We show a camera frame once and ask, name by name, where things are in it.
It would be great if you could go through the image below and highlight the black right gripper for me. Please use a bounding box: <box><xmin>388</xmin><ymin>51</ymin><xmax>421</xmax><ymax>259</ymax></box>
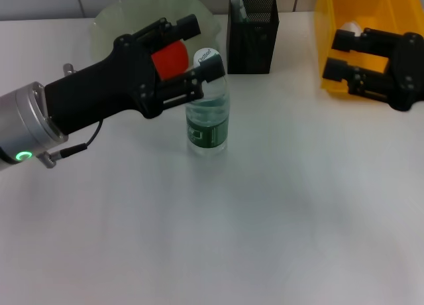
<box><xmin>321</xmin><ymin>28</ymin><xmax>424</xmax><ymax>112</ymax></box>

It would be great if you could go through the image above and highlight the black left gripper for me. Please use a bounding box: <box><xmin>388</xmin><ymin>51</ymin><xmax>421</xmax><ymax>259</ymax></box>
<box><xmin>44</xmin><ymin>15</ymin><xmax>202</xmax><ymax>136</ymax></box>

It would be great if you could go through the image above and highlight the white paper ball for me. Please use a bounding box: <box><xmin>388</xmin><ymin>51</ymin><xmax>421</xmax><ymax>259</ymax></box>
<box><xmin>341</xmin><ymin>21</ymin><xmax>364</xmax><ymax>36</ymax></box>

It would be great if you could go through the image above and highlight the clear green-label water bottle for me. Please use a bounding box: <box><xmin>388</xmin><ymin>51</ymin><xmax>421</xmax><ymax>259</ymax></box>
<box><xmin>185</xmin><ymin>47</ymin><xmax>231</xmax><ymax>157</ymax></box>

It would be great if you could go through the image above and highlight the black mesh pen holder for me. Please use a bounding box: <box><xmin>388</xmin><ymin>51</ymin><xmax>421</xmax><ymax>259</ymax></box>
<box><xmin>227</xmin><ymin>0</ymin><xmax>281</xmax><ymax>76</ymax></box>

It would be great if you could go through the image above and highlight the green glass fruit plate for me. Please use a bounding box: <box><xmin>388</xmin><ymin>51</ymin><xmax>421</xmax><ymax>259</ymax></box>
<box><xmin>91</xmin><ymin>0</ymin><xmax>222</xmax><ymax>74</ymax></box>

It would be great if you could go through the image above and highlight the yellow plastic bin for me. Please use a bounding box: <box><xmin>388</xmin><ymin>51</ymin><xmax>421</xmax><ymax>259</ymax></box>
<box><xmin>314</xmin><ymin>0</ymin><xmax>424</xmax><ymax>97</ymax></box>

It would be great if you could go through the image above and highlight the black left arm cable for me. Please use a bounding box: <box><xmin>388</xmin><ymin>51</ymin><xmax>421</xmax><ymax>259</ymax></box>
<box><xmin>38</xmin><ymin>119</ymin><xmax>103</xmax><ymax>169</ymax></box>

